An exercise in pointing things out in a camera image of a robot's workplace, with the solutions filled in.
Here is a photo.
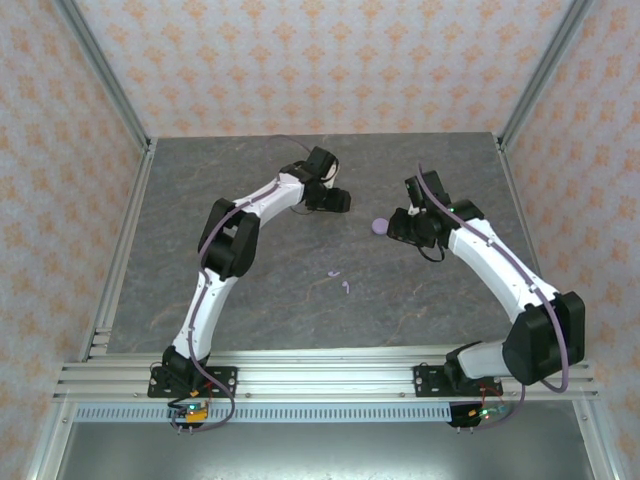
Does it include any grey metal sheet panel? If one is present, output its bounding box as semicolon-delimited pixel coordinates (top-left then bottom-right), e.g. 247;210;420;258
54;422;596;480

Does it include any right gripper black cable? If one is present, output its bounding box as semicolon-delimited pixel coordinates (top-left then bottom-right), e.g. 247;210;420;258
418;239;446;264

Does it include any right aluminium side rail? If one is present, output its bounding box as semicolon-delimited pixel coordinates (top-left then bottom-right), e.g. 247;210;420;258
494;134;571;361

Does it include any aluminium side rail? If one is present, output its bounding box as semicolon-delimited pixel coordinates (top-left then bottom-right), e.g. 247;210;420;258
77;138;159;364
494;134;571;361

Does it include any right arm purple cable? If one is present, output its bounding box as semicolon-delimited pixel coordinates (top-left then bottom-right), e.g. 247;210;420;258
417;162;571;432

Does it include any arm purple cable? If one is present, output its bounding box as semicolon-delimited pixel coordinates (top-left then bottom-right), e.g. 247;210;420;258
417;162;571;432
169;134;316;435

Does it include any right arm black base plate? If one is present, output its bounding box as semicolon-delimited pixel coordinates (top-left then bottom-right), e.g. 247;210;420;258
413;364;501;399

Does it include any aluminium mounting rail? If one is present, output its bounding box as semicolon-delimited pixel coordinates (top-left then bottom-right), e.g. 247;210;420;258
52;349;599;404

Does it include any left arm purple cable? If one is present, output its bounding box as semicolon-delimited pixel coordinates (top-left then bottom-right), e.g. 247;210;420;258
169;134;316;435

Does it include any left aluminium side rail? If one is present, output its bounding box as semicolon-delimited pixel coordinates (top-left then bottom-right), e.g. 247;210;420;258
77;138;159;364

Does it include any right aluminium frame post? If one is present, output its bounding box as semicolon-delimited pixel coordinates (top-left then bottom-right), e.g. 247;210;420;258
497;0;599;151

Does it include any aluminium frame post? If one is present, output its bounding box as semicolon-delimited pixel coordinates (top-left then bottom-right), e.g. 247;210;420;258
52;0;156;154
497;0;599;151

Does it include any slotted grey cable duct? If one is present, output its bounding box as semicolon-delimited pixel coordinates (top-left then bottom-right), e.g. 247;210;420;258
74;404;454;424

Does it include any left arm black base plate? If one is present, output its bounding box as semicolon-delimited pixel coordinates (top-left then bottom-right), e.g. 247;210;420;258
147;366;239;399

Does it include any left aluminium frame post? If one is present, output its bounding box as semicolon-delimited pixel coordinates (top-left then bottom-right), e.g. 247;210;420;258
52;0;156;154

